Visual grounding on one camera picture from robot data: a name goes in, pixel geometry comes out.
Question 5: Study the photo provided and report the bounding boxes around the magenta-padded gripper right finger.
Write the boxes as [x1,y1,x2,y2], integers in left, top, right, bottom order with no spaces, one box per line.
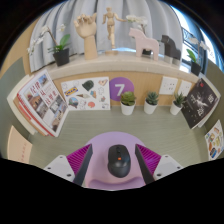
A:
[134,143,184,186]

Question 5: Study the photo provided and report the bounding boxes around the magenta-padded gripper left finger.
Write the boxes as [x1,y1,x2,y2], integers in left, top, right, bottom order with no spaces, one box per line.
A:
[43,143,94,187]

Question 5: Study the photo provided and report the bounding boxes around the black computer mouse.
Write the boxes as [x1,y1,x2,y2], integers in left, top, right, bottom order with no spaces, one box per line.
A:
[107,143,132,179]

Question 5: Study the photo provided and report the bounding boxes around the purple mouse pad with wrist rest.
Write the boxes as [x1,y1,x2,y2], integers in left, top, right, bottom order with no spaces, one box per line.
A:
[81,131,148,192]

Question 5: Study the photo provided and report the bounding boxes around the beige card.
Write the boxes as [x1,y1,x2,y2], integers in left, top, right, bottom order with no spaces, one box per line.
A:
[6,125,34,164]

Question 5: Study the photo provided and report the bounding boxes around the white card with colourful stickers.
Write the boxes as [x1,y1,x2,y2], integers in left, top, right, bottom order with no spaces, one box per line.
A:
[204,119,224,161]

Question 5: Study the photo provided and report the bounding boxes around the tall spiky plant white pot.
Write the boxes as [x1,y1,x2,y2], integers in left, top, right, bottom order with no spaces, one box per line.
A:
[169,91,187,116]

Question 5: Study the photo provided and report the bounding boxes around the white leaning books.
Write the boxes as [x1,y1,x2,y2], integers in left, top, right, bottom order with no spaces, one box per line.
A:
[13,74,44,136]

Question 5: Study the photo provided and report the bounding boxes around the short spiky succulent white pot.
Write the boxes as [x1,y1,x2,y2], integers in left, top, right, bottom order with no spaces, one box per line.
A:
[143,91,160,115]

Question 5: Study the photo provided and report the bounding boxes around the red white photo magazine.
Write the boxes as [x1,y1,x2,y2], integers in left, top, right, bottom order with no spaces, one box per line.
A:
[17,68,70,138]

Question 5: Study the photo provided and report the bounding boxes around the rosette succulent in white pot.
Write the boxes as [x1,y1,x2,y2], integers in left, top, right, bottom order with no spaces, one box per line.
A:
[119,90,137,116]

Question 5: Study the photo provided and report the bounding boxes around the black book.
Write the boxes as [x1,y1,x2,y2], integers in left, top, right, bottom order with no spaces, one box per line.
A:
[180,77,220,130]

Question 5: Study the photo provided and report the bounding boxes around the white sheet with small pictures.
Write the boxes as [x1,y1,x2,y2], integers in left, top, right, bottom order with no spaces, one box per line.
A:
[60,76,111,111]

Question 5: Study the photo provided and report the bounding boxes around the purple round sign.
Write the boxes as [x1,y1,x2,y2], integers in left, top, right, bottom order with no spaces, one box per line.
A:
[108,76,135,102]

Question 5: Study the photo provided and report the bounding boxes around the white orchid in black pot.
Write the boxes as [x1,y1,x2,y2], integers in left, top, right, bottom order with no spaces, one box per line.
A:
[185,36,212,77]
[125,14,154,56]
[27,23,72,67]

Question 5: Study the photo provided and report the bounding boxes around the dark grey horse figure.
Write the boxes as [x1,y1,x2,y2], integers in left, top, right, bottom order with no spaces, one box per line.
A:
[160,34,182,65]

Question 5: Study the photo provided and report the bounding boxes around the pink horse figure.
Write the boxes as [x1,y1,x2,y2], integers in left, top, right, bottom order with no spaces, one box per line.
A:
[128,27,160,62]

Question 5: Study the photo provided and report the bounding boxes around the wooden hand model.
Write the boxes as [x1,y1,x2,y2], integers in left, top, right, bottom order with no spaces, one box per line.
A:
[73,12,99,61]

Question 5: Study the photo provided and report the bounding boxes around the grey curtain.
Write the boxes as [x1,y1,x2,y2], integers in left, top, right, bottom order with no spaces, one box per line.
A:
[29,0,184,73]

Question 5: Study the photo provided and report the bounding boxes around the wooden mannequin figure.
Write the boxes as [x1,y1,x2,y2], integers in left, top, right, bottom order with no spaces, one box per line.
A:
[101,6,129,55]

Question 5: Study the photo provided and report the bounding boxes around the white wall socket panel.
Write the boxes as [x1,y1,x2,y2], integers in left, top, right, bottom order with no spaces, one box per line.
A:
[158,75,179,96]
[177,79,193,98]

